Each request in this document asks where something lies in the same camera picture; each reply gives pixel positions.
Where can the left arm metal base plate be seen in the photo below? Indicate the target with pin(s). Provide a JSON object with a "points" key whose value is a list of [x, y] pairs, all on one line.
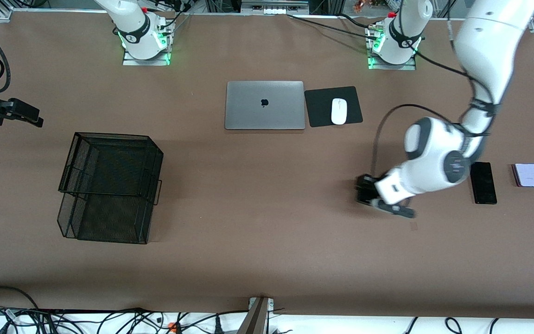
{"points": [[410, 66]]}

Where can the silver closed laptop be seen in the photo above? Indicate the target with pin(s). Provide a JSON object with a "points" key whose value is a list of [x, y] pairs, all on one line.
{"points": [[264, 111]]}

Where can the white power strip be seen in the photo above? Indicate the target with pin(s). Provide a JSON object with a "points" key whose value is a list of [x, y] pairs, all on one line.
{"points": [[274, 9]]}

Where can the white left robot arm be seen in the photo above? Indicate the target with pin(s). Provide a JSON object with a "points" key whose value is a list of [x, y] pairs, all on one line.
{"points": [[434, 148]]}

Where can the white computer mouse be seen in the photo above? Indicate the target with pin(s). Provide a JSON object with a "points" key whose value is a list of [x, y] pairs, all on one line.
{"points": [[339, 111]]}

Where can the black slab smartphone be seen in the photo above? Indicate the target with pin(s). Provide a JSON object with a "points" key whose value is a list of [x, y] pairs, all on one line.
{"points": [[484, 185]]}

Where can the black mouse pad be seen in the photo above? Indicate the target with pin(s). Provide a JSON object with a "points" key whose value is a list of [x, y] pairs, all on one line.
{"points": [[318, 111]]}

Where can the lilac flip phone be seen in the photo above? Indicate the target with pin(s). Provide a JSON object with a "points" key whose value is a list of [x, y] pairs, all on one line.
{"points": [[526, 175]]}

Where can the black mesh two-tier tray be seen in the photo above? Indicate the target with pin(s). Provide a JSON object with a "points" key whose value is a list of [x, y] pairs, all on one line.
{"points": [[109, 185]]}

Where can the black power plug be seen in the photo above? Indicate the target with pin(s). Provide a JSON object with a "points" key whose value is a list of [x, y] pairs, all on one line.
{"points": [[217, 324]]}

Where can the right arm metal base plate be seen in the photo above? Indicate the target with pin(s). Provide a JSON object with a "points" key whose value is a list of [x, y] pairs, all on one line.
{"points": [[130, 62]]}

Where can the metal bracket at table edge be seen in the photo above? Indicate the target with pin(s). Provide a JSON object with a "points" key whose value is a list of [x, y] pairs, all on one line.
{"points": [[257, 320]]}

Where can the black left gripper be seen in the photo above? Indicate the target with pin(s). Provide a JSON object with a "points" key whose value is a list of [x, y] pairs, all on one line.
{"points": [[365, 188]]}

